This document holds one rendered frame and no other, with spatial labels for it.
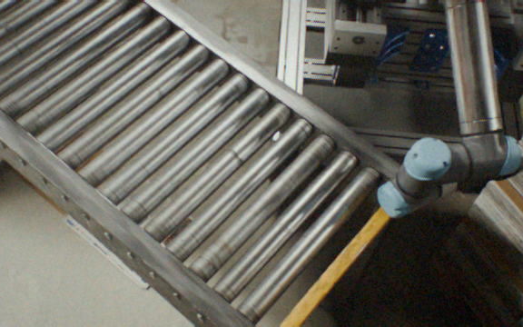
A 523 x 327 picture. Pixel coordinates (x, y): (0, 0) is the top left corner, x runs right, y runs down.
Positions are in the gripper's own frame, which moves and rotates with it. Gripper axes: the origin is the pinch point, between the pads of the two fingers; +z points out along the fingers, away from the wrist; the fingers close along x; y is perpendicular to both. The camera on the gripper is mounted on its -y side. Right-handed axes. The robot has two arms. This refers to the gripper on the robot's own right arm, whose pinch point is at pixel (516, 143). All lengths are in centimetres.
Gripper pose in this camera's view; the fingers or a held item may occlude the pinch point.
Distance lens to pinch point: 157.8
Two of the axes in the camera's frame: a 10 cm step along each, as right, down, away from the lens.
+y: 0.8, -5.2, -8.5
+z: 8.7, -3.9, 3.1
